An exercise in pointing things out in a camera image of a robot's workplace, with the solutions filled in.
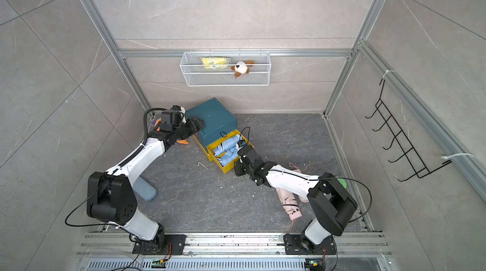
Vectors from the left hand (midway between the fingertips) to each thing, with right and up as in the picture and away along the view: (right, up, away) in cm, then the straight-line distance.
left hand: (201, 121), depth 88 cm
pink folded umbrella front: (+40, -37, -7) cm, 55 cm away
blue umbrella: (+12, -11, +2) cm, 17 cm away
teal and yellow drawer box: (+9, 0, -2) cm, 9 cm away
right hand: (+17, -19, -1) cm, 26 cm away
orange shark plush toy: (-12, -2, -19) cm, 22 cm away
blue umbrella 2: (+13, -16, -2) cm, 21 cm away
